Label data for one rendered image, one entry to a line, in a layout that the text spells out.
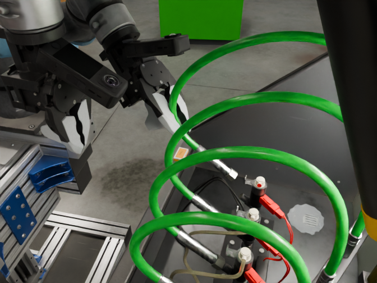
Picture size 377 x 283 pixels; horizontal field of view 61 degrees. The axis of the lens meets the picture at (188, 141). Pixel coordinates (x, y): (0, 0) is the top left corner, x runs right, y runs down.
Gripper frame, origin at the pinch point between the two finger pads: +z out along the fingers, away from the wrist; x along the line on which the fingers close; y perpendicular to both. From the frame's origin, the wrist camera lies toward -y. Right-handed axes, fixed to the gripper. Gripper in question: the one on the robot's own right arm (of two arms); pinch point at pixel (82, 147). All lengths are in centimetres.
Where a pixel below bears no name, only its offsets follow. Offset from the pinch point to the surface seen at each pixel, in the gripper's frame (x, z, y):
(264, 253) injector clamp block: -7.6, 27.0, -32.8
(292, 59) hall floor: -323, 125, -35
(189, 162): 4.7, -6.8, -20.1
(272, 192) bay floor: -39, 42, -33
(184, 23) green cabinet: -322, 98, 92
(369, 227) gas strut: 20.4, -20.9, -34.7
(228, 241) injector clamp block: -8.1, 27.0, -24.9
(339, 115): -3.3, -12.1, -36.4
